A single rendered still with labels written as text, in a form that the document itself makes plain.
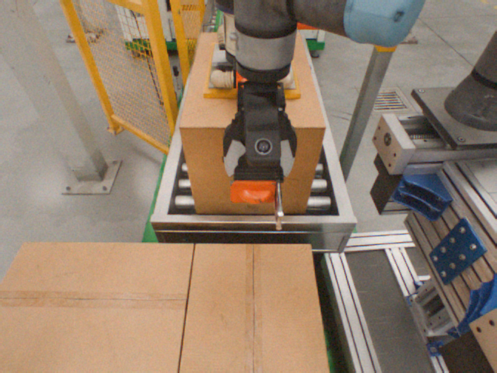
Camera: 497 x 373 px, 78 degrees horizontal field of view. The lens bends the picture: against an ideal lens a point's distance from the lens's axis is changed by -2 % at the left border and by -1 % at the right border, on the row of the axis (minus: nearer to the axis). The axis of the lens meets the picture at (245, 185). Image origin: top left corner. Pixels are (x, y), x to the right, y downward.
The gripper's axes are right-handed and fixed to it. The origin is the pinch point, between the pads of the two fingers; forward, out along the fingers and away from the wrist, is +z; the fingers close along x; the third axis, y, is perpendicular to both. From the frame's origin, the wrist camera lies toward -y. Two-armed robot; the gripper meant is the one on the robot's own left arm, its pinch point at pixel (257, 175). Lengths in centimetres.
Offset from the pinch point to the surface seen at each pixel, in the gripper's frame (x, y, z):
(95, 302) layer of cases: 47, -3, 54
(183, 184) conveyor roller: 27, 45, 54
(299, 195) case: -17, 30, 42
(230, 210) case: 7, 30, 51
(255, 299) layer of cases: -1, -1, 54
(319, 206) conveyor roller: -26, 35, 54
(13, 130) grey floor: 176, 146, 110
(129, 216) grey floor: 69, 67, 109
